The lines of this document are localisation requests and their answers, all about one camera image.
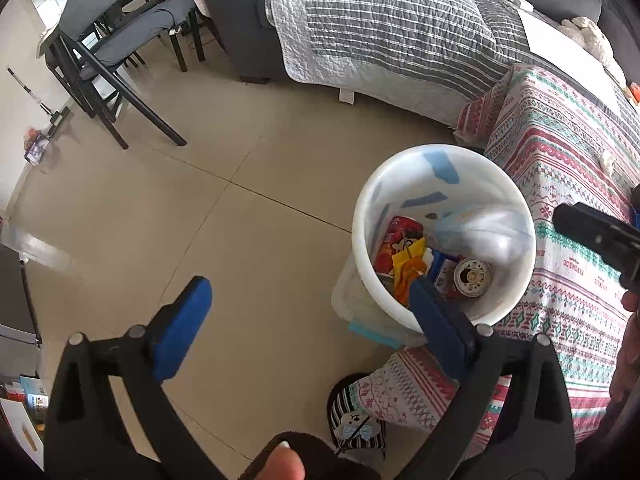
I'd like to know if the orange peel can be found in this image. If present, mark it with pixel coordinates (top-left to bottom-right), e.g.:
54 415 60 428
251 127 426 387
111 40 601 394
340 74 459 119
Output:
392 237 427 307

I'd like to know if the light blue drink carton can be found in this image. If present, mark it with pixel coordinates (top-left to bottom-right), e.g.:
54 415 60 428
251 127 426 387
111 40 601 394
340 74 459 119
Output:
430 205 535 266

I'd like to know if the white plastic trash bin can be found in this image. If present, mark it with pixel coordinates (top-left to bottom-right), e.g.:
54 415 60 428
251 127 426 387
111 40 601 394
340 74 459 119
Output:
352 144 536 332

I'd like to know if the right hand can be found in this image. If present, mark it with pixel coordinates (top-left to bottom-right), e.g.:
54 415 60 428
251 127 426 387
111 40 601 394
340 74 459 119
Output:
610 292 640 403

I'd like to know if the left hand thumb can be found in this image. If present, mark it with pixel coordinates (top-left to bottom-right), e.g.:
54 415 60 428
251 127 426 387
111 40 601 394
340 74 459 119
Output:
257 441 305 480

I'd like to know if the patterned red green tablecloth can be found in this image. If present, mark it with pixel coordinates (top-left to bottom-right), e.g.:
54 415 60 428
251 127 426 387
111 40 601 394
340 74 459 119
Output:
332 64 639 441

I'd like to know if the striped slipper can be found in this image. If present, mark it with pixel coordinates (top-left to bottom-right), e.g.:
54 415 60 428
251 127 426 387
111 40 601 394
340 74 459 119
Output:
326 373 386 458

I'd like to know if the red snack wrapper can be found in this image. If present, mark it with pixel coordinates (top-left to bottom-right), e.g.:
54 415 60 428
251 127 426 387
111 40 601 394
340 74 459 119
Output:
373 216 424 275

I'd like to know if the white printed paper sheet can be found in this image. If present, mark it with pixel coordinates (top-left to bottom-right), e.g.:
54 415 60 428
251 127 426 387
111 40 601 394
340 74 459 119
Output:
518 9 612 88

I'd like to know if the white plush toy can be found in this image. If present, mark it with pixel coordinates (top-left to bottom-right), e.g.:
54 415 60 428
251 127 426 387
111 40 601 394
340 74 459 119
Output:
558 16 613 62

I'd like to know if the grey striped quilt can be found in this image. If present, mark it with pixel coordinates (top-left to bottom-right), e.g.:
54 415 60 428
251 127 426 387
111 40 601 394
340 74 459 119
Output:
182 0 626 129

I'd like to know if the black dining chair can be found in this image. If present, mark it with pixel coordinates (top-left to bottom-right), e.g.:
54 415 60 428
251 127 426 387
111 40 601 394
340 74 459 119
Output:
39 0 198 150

